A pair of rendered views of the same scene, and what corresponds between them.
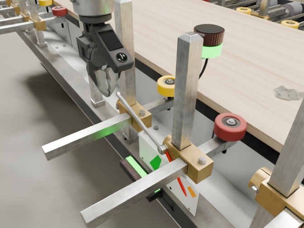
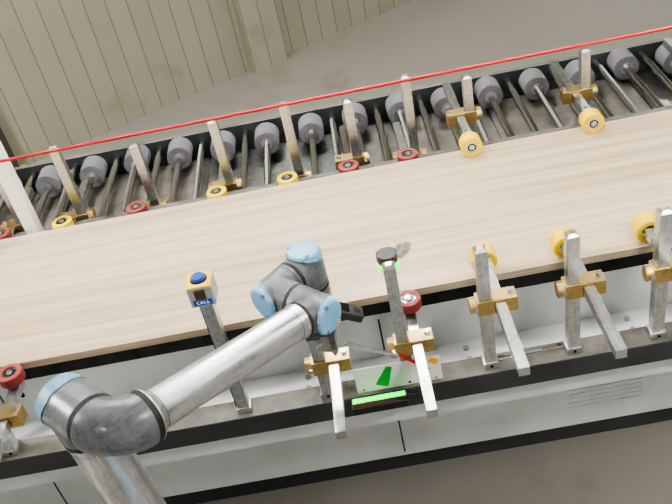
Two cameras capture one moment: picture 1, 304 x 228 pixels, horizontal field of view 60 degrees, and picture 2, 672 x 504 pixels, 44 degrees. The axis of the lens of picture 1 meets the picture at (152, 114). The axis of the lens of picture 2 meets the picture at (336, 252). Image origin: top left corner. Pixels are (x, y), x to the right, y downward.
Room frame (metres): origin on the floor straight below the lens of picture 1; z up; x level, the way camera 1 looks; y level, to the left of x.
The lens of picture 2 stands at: (-0.52, 1.37, 2.53)
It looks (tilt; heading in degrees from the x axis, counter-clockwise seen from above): 37 degrees down; 309
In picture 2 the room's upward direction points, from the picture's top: 13 degrees counter-clockwise
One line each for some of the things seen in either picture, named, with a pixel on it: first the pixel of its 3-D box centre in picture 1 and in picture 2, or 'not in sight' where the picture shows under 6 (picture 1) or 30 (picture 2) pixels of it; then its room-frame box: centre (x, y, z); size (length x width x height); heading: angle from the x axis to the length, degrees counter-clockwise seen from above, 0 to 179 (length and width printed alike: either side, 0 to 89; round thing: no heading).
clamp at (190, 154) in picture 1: (187, 155); (410, 342); (0.46, -0.09, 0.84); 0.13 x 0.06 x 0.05; 35
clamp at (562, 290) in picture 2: not in sight; (580, 285); (0.05, -0.38, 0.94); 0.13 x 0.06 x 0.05; 35
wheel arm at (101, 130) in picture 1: (117, 123); (335, 377); (0.61, 0.10, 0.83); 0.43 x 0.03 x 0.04; 125
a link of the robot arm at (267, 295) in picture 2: not in sight; (279, 292); (0.60, 0.24, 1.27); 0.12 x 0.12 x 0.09; 81
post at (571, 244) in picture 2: not in sight; (572, 298); (0.07, -0.36, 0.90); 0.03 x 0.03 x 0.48; 35
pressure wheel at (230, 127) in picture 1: (227, 136); (409, 310); (0.52, -0.20, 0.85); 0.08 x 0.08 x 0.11
